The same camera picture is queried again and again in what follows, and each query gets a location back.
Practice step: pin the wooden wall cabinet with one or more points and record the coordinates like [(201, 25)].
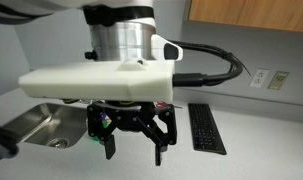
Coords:
[(269, 14)]

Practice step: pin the black keyboard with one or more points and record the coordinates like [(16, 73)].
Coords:
[(205, 134)]

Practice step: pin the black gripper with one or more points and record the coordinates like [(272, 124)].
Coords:
[(156, 122)]

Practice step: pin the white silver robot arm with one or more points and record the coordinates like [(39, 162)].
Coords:
[(120, 30)]

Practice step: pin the white wall outlet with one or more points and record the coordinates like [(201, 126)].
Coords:
[(259, 78)]

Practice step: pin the stainless steel sink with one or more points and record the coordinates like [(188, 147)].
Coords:
[(51, 125)]

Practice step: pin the beige wall plate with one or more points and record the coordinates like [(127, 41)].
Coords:
[(278, 80)]

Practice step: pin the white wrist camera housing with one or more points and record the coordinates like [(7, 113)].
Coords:
[(133, 80)]

